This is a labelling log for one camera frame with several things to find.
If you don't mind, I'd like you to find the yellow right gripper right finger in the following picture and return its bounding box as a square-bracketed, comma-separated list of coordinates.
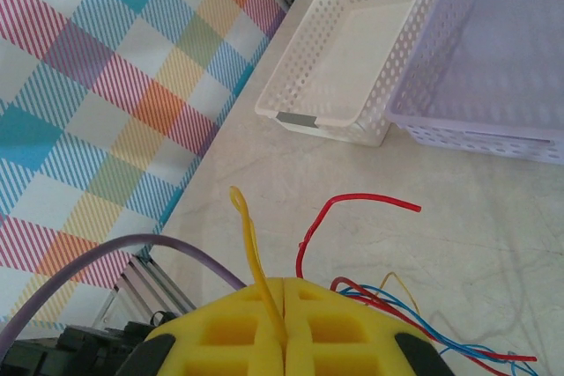
[284, 277, 456, 376]

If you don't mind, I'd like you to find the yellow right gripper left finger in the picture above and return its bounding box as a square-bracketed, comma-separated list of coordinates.
[117, 276, 286, 376]

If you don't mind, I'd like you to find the red blue wire bundle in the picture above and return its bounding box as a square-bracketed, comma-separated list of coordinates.
[338, 285, 525, 366]

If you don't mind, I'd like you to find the thin blue cable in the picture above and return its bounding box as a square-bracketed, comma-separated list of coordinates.
[343, 287, 530, 371]

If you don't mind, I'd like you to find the white perforated basket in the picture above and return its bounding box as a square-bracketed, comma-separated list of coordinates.
[255, 0, 443, 148]

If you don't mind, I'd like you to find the lilac perforated basket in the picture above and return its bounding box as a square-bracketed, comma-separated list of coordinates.
[385, 0, 564, 166]

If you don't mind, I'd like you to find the aluminium front rail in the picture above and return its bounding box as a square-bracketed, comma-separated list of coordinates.
[105, 252, 197, 328]

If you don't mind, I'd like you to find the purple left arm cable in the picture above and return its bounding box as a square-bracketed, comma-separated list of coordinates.
[0, 232, 249, 353]

